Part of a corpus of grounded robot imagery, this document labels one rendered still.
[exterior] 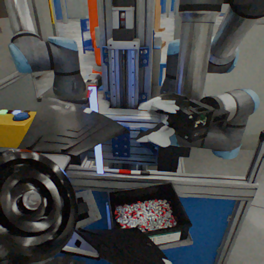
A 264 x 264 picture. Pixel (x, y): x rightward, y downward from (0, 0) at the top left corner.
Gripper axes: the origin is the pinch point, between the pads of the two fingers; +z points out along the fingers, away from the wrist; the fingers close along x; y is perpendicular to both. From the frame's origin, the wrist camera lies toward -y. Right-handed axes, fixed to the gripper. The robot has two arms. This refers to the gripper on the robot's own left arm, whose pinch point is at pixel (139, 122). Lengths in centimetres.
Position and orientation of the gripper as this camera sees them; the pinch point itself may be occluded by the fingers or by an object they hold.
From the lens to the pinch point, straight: 45.8
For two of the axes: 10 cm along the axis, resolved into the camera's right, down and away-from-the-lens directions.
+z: -8.5, 2.2, -4.8
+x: -0.7, 8.6, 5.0
